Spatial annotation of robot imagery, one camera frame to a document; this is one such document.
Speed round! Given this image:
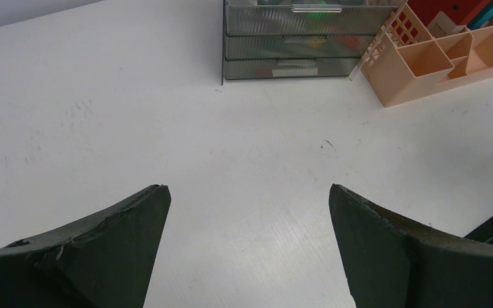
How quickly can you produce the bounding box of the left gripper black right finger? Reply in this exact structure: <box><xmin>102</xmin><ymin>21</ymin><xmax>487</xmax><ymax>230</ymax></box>
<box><xmin>329</xmin><ymin>184</ymin><xmax>493</xmax><ymax>307</ymax></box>

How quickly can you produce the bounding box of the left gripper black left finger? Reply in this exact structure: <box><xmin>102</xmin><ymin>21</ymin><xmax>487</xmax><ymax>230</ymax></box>
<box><xmin>0</xmin><ymin>185</ymin><xmax>171</xmax><ymax>307</ymax></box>

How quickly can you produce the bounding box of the clear grey drawer box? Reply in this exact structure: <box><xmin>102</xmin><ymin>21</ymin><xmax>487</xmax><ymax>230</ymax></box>
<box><xmin>221</xmin><ymin>1</ymin><xmax>405</xmax><ymax>81</ymax></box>

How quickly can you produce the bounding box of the teal notebook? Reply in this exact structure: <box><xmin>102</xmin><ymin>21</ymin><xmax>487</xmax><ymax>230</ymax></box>
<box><xmin>467</xmin><ymin>0</ymin><xmax>493</xmax><ymax>30</ymax></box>

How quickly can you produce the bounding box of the red folder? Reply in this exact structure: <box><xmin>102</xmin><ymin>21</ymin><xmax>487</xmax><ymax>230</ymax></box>
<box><xmin>408</xmin><ymin>0</ymin><xmax>490</xmax><ymax>38</ymax></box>

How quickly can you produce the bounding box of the peach file organizer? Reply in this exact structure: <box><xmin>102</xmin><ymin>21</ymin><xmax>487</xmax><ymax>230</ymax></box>
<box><xmin>361</xmin><ymin>3</ymin><xmax>493</xmax><ymax>107</ymax></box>

